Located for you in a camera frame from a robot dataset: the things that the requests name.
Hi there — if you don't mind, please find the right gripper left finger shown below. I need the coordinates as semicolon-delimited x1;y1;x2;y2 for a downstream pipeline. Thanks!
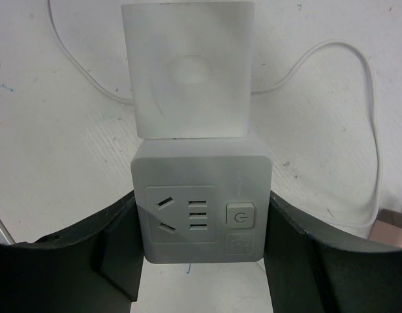
0;192;143;312

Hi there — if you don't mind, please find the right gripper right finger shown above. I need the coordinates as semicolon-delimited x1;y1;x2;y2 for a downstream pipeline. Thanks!
264;193;402;312

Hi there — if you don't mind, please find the pink brown charger plug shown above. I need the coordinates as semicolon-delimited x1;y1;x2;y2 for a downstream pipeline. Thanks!
369;208;402;248

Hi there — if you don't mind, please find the white cube power socket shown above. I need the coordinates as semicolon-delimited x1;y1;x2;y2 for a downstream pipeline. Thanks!
131;137;273;264

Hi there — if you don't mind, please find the white rectangular power adapter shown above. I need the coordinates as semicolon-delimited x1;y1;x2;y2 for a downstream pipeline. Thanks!
121;1;255;140

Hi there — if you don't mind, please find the thin white cable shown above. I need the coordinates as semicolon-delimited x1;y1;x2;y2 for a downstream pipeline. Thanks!
46;0;384;230

